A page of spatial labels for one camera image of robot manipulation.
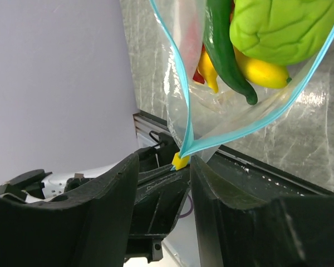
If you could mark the aluminium frame rail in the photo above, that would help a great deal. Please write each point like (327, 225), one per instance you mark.
(148, 129)

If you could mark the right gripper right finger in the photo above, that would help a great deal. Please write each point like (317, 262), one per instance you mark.
(235, 228)

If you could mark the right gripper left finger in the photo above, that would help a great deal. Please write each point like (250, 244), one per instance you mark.
(87, 226)

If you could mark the yellow toy banana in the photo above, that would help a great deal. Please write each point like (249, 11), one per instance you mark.
(262, 73)

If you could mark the red chili pepper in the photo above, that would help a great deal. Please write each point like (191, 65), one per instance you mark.
(197, 76)

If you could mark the green toy fruit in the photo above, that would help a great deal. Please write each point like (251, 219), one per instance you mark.
(281, 32)

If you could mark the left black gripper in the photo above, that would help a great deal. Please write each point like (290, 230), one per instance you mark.
(160, 197)

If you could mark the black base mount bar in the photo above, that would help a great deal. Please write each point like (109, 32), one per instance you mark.
(260, 179)

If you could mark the green chili pepper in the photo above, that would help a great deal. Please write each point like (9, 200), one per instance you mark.
(218, 45)

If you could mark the clear zip top bag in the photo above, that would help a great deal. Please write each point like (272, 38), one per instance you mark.
(199, 119)

